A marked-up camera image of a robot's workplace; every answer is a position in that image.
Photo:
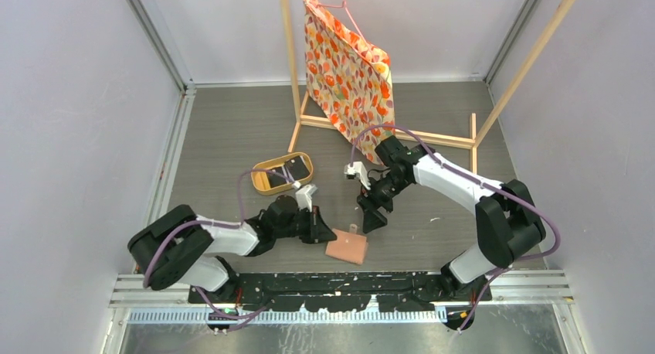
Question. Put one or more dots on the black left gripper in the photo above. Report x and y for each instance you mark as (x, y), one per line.
(317, 230)

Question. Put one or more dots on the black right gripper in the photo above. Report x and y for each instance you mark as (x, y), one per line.
(370, 201)

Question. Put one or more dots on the pink blue card holder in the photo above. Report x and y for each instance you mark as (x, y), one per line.
(350, 246)

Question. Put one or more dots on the yellow oval card tray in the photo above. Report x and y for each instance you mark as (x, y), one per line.
(259, 179)

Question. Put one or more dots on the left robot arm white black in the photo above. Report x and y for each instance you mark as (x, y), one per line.
(184, 247)

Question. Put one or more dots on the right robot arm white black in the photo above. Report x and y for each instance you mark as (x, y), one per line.
(507, 226)

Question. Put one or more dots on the orange floral fabric bag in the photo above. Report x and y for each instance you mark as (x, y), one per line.
(349, 78)

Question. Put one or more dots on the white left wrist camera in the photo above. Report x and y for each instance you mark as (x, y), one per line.
(304, 195)

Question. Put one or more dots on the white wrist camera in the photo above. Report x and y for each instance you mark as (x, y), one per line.
(357, 170)
(304, 195)

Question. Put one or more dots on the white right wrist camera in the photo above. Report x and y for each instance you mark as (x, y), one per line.
(357, 170)

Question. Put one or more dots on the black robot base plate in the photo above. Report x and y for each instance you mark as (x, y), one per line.
(342, 292)

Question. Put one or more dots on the pink wire hanger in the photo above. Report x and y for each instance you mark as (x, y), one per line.
(344, 6)

